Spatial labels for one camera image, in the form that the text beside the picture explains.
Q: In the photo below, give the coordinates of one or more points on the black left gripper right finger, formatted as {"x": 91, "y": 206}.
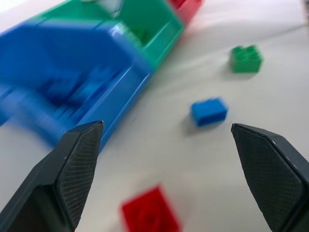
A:
{"x": 270, "y": 174}

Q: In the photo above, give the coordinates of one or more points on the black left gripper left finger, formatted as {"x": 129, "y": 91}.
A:
{"x": 72, "y": 169}

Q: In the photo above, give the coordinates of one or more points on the blue toy block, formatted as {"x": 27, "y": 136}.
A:
{"x": 209, "y": 111}
{"x": 89, "y": 84}

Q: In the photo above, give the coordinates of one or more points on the red toy block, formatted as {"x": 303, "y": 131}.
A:
{"x": 150, "y": 210}

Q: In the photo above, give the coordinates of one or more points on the blue plastic bin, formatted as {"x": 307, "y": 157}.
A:
{"x": 60, "y": 55}

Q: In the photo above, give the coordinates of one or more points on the green toy block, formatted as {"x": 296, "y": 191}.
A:
{"x": 246, "y": 59}

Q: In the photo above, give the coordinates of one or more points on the green plastic bin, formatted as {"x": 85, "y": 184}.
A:
{"x": 154, "y": 31}

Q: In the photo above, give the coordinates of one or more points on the red plastic bin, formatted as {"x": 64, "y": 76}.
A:
{"x": 187, "y": 7}

